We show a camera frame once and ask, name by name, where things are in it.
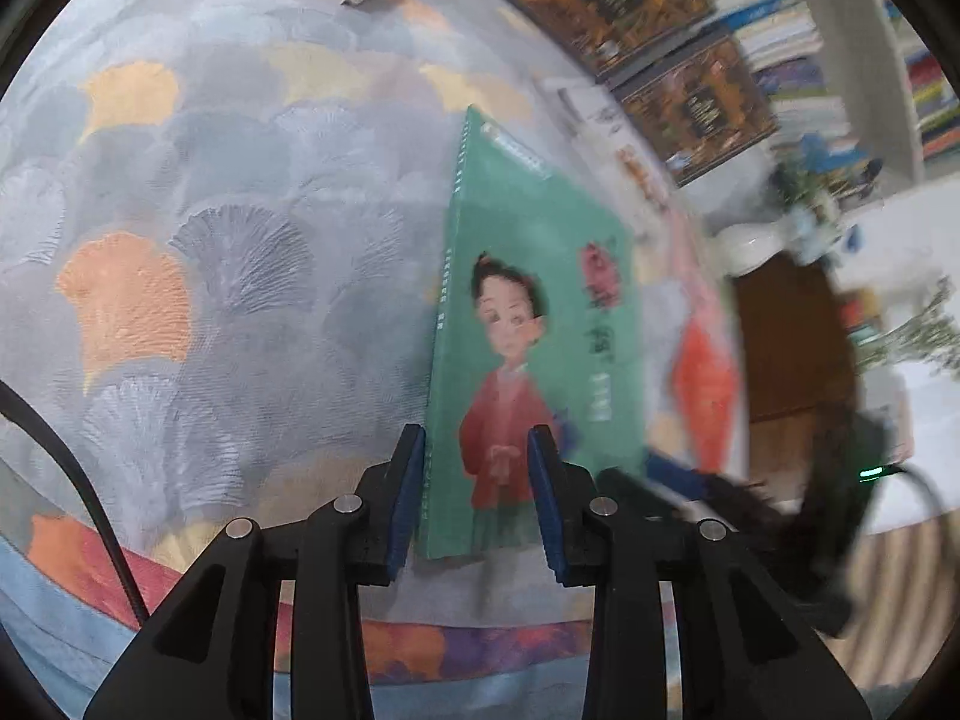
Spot white bookshelf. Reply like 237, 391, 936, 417
780, 0, 960, 192

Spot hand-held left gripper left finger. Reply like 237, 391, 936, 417
82, 424, 428, 720

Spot dark brown side table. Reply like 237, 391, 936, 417
731, 251, 863, 428

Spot light green picture book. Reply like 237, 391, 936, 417
555, 79, 676, 233

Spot glass vase with green sprigs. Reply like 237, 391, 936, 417
851, 277, 960, 383

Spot teal book with girl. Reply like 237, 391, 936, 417
416, 105, 650, 563

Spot row of shelved books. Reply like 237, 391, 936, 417
664, 0, 960, 166

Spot white ribbed vase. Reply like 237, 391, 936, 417
712, 221, 796, 278

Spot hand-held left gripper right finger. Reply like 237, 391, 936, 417
525, 425, 875, 720

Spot blue and white flowers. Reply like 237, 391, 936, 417
765, 131, 886, 241

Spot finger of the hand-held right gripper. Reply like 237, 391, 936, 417
643, 451, 760, 517

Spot dark ornate gold-patterned book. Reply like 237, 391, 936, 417
499, 0, 713, 83
611, 37, 781, 188

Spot striped beige rug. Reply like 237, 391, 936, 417
821, 514, 960, 698

